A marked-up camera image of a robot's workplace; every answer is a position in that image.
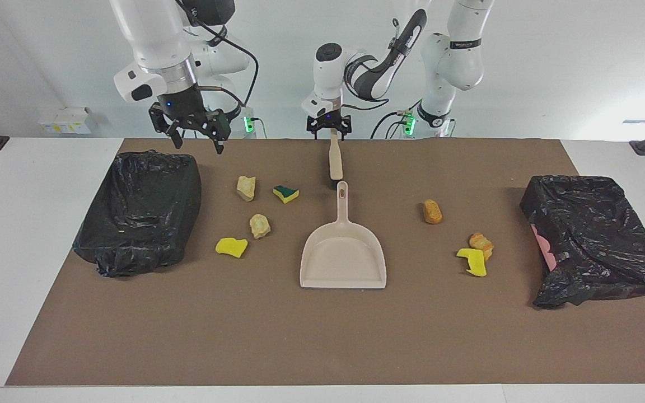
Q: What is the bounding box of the beige hand brush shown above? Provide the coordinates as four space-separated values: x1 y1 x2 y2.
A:
328 130 345 189

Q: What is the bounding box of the pale dumpling toy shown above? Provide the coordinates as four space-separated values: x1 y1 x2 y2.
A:
237 176 257 202
249 214 272 240

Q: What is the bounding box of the wedge yellow sponge piece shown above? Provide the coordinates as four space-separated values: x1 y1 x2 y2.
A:
215 237 249 259

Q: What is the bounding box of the beige plastic dustpan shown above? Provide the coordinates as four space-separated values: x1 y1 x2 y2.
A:
300 181 387 290

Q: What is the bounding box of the striped croissant toy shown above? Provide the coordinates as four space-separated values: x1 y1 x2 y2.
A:
469 233 494 261

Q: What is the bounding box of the notched yellow sponge piece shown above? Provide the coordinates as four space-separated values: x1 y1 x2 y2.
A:
457 248 488 278

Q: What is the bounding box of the black bagged bin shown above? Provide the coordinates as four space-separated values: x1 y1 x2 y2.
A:
72 149 202 278

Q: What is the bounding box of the left black trash bag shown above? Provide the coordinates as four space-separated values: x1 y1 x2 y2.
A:
520 175 645 310

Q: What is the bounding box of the white cardboard box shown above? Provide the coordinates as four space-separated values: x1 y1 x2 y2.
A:
38 106 92 135

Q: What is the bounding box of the brown table mat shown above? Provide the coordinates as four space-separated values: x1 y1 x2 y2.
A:
5 138 645 387

